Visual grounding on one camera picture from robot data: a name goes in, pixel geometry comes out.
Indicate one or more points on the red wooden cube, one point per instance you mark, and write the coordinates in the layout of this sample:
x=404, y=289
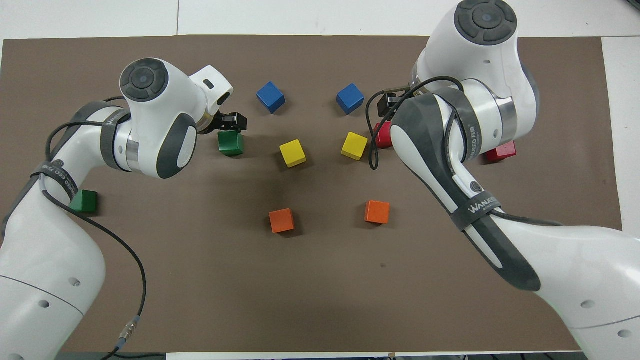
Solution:
x=385, y=137
x=502, y=152

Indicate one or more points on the green wooden cube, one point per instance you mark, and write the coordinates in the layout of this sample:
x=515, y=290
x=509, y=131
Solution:
x=230, y=144
x=87, y=201

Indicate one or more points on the blue wooden cube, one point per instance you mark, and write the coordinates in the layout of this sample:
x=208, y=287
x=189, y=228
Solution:
x=270, y=97
x=350, y=98

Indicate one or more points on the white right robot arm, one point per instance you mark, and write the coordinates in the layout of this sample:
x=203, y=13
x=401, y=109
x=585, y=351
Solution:
x=575, y=260

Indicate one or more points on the brown paper table mat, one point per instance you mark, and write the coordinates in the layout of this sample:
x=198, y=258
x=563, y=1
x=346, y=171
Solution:
x=320, y=300

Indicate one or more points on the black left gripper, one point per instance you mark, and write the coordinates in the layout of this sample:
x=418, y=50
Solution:
x=212, y=125

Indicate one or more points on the orange wooden cube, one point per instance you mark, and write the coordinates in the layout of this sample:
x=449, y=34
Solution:
x=281, y=220
x=377, y=212

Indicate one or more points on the yellow wooden cube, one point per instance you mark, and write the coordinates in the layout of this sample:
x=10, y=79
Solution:
x=292, y=153
x=354, y=145

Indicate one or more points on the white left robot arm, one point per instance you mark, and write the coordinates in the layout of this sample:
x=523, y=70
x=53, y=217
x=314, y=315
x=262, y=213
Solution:
x=45, y=260

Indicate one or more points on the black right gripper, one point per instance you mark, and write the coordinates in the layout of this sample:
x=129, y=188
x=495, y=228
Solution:
x=398, y=103

